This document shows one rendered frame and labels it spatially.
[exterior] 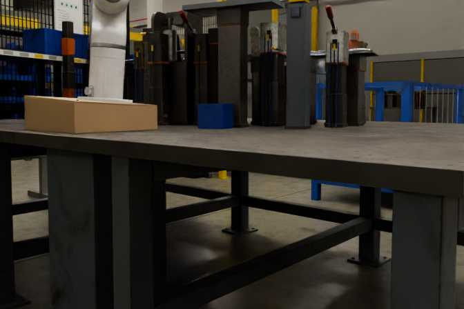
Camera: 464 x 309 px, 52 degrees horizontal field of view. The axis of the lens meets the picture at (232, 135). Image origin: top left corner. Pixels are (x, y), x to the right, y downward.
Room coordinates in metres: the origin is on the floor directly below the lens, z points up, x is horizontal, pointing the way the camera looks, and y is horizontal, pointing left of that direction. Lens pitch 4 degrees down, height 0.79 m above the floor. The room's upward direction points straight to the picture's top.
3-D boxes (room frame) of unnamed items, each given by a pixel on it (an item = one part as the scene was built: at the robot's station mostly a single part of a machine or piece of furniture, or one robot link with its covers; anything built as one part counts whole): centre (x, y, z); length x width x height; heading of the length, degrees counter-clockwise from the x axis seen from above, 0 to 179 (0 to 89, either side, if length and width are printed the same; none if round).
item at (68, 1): (2.78, 0.94, 1.30); 0.23 x 0.02 x 0.31; 154
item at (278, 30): (1.95, -0.16, 0.90); 0.13 x 0.08 x 0.41; 154
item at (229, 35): (1.85, 0.00, 0.92); 0.10 x 0.08 x 0.45; 64
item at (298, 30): (1.74, -0.24, 0.92); 0.08 x 0.08 x 0.44; 64
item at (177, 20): (2.11, 0.24, 0.94); 0.18 x 0.13 x 0.49; 64
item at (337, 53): (1.83, -0.40, 0.88); 0.12 x 0.07 x 0.36; 154
